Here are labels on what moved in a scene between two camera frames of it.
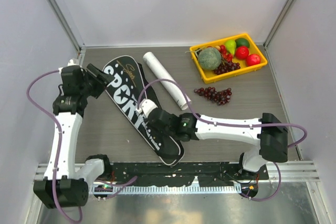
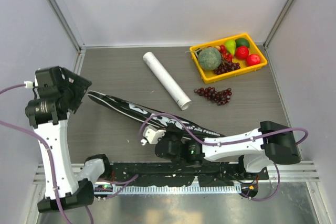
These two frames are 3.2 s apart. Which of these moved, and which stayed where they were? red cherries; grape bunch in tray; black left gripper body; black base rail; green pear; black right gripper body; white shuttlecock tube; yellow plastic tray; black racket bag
Moved: black left gripper body; black racket bag; black right gripper body
Stayed: black base rail; red cherries; green pear; yellow plastic tray; grape bunch in tray; white shuttlecock tube
